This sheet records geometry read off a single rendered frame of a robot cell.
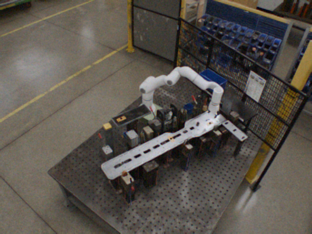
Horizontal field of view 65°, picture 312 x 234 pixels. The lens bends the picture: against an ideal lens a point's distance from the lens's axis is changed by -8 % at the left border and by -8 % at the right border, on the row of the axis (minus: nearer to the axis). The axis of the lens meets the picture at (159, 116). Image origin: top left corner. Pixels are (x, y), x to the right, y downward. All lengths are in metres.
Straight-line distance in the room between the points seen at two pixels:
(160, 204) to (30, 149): 2.24
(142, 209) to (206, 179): 0.70
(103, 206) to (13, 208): 1.42
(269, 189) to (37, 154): 3.21
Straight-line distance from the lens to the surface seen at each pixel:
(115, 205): 2.46
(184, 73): 2.43
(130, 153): 2.39
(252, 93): 2.94
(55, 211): 3.35
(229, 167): 2.80
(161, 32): 5.05
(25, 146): 4.09
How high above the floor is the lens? 2.88
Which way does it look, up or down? 44 degrees down
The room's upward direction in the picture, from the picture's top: 4 degrees clockwise
